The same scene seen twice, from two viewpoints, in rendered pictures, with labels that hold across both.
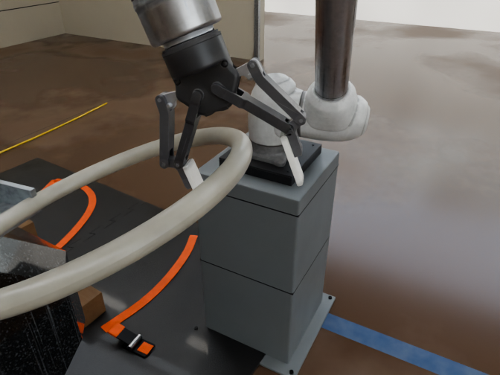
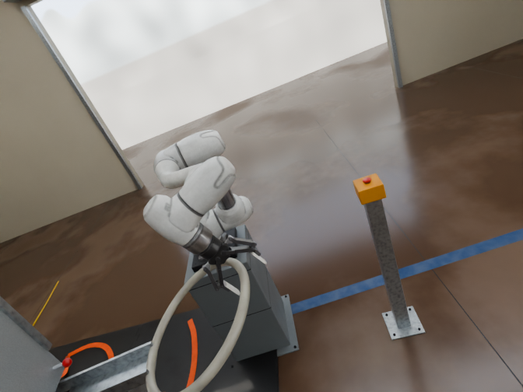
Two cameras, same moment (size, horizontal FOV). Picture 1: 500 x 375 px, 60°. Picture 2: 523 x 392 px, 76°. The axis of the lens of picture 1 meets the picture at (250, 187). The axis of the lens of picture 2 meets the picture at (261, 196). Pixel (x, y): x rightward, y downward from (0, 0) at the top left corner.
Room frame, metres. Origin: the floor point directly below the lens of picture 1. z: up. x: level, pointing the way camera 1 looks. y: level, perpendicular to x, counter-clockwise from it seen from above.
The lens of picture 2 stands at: (-0.38, 0.18, 1.96)
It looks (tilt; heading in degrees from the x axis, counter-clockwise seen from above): 28 degrees down; 339
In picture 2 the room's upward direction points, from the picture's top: 24 degrees counter-clockwise
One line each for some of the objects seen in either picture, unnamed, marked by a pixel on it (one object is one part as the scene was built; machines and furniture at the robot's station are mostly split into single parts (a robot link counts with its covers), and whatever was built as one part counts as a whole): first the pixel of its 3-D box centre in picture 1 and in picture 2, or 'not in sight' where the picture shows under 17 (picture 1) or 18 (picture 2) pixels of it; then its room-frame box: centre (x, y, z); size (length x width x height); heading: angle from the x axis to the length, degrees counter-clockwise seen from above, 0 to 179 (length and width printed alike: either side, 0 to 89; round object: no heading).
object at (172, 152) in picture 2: not in sight; (169, 162); (1.09, -0.04, 1.53); 0.18 x 0.14 x 0.13; 165
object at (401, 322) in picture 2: not in sight; (387, 261); (0.69, -0.76, 0.54); 0.20 x 0.20 x 1.09; 57
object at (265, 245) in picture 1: (267, 246); (240, 294); (1.39, -0.07, 0.40); 0.50 x 0.50 x 0.80; 62
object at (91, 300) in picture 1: (71, 296); not in sight; (1.43, 0.82, 0.07); 0.30 x 0.12 x 0.12; 57
